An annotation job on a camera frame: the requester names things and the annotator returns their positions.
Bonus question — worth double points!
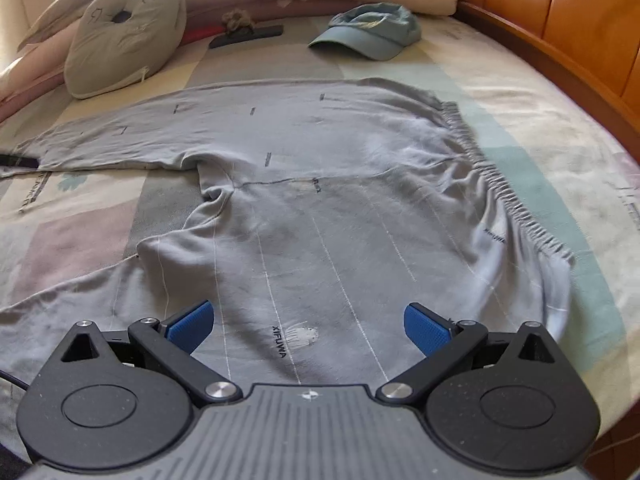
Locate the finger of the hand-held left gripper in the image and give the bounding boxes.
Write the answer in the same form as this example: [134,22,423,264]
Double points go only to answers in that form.
[0,151,40,170]

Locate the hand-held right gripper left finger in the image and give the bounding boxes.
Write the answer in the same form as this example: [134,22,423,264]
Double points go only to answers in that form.
[60,299,240,406]

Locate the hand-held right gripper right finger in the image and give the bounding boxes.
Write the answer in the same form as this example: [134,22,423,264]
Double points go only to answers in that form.
[376,303,558,404]

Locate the grey pants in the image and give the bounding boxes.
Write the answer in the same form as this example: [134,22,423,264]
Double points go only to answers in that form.
[0,77,576,411]

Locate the grey patterned pillow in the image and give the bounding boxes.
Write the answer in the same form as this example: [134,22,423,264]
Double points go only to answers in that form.
[17,0,108,51]

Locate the grey cat face cushion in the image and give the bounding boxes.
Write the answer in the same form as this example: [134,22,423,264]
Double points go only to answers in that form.
[64,0,187,100]

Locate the brown hair scrunchie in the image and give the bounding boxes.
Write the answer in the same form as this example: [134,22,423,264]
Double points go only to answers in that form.
[220,8,256,38]

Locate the black phone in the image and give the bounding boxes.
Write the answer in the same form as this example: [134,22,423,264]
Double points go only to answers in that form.
[207,23,284,50]

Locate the blue cap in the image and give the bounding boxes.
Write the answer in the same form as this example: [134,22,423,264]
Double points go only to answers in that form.
[307,2,422,61]

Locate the wooden headboard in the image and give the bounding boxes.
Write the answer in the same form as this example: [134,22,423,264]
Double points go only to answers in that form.
[442,0,640,161]

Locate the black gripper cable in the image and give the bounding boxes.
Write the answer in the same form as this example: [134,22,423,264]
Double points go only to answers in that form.
[0,369,31,391]

